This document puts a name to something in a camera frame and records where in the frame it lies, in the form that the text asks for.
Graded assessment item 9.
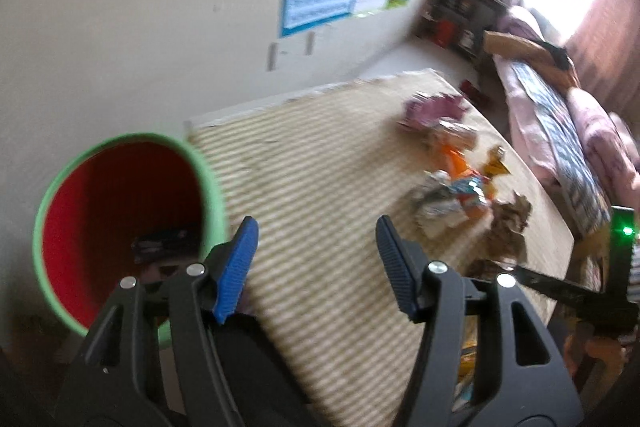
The foil snack wrapper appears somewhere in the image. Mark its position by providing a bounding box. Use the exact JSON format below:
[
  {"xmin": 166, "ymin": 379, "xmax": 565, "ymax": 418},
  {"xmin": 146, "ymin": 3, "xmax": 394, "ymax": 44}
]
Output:
[{"xmin": 450, "ymin": 174, "xmax": 501, "ymax": 220}]

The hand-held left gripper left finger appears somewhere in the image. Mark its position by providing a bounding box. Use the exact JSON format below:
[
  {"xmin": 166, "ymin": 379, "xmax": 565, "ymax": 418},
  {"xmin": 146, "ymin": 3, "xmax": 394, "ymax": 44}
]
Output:
[{"xmin": 60, "ymin": 216, "xmax": 261, "ymax": 427}]

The patterned grey blanket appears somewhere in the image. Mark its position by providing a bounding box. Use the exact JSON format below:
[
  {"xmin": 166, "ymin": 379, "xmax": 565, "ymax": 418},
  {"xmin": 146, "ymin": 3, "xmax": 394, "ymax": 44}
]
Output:
[{"xmin": 515, "ymin": 62, "xmax": 613, "ymax": 233}]

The red bin with green rim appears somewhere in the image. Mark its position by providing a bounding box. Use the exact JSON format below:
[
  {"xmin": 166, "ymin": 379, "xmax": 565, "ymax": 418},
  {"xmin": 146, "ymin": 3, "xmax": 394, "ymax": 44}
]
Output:
[{"xmin": 32, "ymin": 133, "xmax": 228, "ymax": 350}]

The reddish curtain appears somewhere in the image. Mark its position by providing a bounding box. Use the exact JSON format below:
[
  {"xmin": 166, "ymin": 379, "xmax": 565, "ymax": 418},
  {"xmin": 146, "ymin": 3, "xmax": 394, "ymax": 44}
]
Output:
[{"xmin": 570, "ymin": 0, "xmax": 640, "ymax": 108}]

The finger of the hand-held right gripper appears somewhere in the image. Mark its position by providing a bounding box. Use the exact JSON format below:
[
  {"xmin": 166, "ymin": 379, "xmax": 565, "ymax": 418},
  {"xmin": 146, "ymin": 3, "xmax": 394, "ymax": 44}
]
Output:
[{"xmin": 515, "ymin": 264, "xmax": 612, "ymax": 314}]

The checked yellow mat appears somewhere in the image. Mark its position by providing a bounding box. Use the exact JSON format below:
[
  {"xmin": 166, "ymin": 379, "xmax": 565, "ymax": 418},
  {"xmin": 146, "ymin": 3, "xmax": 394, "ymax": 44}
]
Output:
[{"xmin": 185, "ymin": 68, "xmax": 576, "ymax": 427}]

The orange snack wrapper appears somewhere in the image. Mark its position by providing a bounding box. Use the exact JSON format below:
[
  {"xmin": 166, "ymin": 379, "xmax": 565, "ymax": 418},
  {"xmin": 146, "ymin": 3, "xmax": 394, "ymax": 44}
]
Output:
[{"xmin": 440, "ymin": 147, "xmax": 473, "ymax": 178}]

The pink plastic wrapper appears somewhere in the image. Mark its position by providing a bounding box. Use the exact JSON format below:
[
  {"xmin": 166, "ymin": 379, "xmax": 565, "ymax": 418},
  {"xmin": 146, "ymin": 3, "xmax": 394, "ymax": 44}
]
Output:
[{"xmin": 397, "ymin": 92, "xmax": 471, "ymax": 130}]

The dark wrapper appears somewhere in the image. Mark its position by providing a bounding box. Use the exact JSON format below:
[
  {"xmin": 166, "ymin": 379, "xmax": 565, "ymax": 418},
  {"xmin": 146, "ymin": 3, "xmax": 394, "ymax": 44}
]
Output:
[{"xmin": 132, "ymin": 229, "xmax": 193, "ymax": 263}]

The brown crumpled paper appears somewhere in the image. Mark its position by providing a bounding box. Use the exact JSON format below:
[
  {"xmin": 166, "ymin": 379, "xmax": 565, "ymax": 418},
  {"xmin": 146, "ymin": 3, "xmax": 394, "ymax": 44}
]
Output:
[{"xmin": 487, "ymin": 190, "xmax": 533, "ymax": 263}]

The dark wooden shelf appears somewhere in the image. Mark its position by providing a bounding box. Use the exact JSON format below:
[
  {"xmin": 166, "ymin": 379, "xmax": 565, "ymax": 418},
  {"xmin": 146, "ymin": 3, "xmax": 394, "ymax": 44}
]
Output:
[{"xmin": 417, "ymin": 0, "xmax": 506, "ymax": 60}]

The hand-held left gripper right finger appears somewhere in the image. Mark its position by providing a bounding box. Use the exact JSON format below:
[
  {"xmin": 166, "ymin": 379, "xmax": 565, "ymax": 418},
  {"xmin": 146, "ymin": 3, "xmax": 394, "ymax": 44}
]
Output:
[{"xmin": 375, "ymin": 214, "xmax": 586, "ymax": 427}]

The yellow snack wrapper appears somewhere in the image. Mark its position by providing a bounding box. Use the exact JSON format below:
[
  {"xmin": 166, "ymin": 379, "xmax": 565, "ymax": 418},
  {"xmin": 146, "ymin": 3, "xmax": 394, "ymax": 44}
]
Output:
[{"xmin": 480, "ymin": 146, "xmax": 513, "ymax": 178}]

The brown pillow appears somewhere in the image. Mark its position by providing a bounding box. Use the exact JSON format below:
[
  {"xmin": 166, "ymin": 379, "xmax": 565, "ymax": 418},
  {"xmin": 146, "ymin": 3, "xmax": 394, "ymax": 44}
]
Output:
[{"xmin": 482, "ymin": 30, "xmax": 576, "ymax": 88}]

